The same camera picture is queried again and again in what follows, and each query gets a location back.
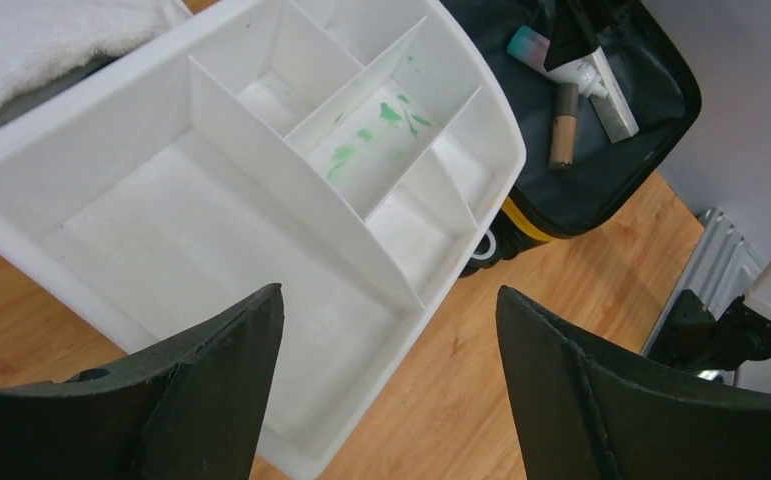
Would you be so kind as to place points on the aluminium frame rail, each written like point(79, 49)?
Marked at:
point(722, 266)

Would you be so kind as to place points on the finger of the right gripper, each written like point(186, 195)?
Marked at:
point(573, 35)

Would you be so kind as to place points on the white toothpaste tube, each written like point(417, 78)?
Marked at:
point(612, 110)

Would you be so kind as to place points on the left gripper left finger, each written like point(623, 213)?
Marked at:
point(189, 407)

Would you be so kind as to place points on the white garment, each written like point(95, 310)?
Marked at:
point(42, 40)

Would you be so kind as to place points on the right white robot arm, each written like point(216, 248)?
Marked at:
point(722, 167)

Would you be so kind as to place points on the white plastic drawer organizer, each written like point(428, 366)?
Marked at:
point(354, 152)

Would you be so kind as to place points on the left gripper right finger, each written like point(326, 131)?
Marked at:
point(586, 408)

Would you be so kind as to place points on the yellow Pikachu suitcase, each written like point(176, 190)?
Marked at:
point(662, 92)

